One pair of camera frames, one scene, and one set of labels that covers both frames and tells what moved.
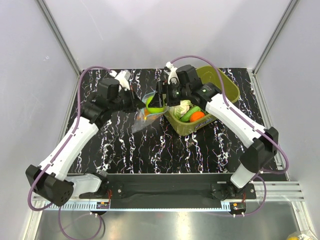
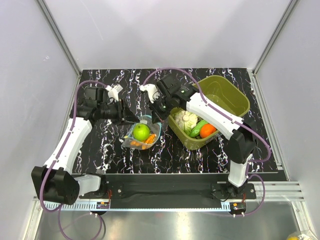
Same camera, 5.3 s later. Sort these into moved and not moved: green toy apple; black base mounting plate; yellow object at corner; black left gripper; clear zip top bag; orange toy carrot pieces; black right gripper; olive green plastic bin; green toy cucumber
Moved: black right gripper; black left gripper; green toy cucumber; green toy apple; orange toy carrot pieces; olive green plastic bin; clear zip top bag
Not moved: black base mounting plate; yellow object at corner
